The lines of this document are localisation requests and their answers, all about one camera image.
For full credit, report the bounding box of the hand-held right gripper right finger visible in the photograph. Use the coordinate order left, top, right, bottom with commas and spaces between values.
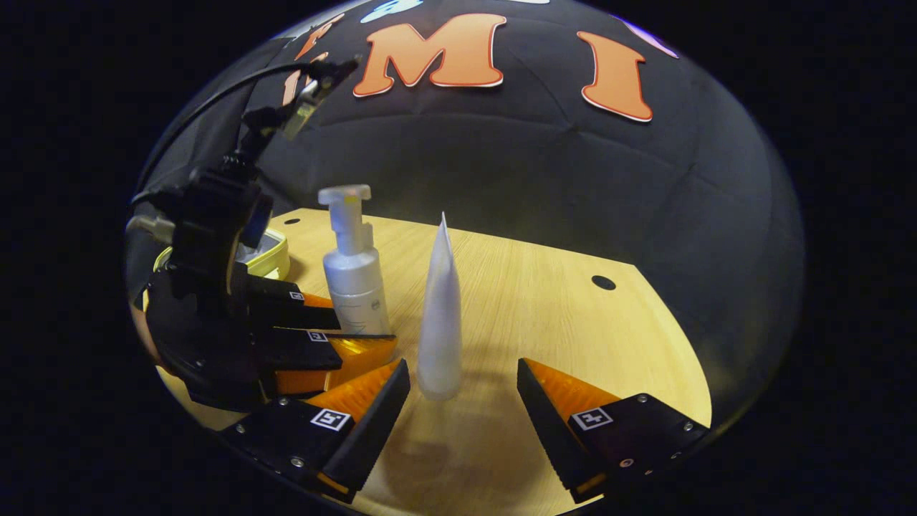
516, 357, 711, 505

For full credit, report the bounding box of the black cable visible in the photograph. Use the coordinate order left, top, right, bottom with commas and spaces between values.
133, 61, 316, 201

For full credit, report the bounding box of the white squeeze tube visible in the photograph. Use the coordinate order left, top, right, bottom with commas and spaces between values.
417, 211, 464, 402

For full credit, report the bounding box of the white pump bottle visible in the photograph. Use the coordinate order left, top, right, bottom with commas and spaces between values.
317, 184, 393, 336

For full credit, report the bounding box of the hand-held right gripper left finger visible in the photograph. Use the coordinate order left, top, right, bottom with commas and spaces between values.
221, 358, 412, 504

